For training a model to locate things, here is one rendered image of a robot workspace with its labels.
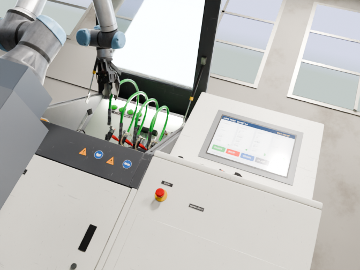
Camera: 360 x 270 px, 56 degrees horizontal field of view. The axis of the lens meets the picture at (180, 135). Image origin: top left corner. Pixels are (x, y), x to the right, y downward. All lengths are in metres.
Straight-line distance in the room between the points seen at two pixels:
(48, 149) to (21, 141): 0.49
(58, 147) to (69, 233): 0.39
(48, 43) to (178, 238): 0.83
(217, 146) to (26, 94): 0.98
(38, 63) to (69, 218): 0.62
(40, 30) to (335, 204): 3.24
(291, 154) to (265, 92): 2.49
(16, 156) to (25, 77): 0.24
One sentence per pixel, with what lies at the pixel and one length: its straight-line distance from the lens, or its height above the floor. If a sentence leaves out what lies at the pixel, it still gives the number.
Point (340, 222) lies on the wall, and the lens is 3.80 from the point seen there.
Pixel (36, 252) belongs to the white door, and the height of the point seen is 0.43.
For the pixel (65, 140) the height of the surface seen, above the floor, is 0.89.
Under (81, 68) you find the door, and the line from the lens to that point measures 4.63.
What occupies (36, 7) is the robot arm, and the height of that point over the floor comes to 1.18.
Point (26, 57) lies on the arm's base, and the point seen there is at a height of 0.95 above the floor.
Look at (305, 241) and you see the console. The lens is 1.38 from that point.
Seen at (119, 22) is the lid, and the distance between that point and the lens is 2.15.
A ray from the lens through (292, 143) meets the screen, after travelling 1.84.
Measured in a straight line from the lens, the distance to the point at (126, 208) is 1.40.
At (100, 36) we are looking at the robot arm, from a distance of 1.59.
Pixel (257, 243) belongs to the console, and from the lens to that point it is 1.34.
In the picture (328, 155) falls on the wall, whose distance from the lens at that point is 4.01.
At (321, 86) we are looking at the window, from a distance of 4.42.
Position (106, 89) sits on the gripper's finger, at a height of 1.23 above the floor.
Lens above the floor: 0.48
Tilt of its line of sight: 24 degrees up
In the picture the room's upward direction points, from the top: 23 degrees clockwise
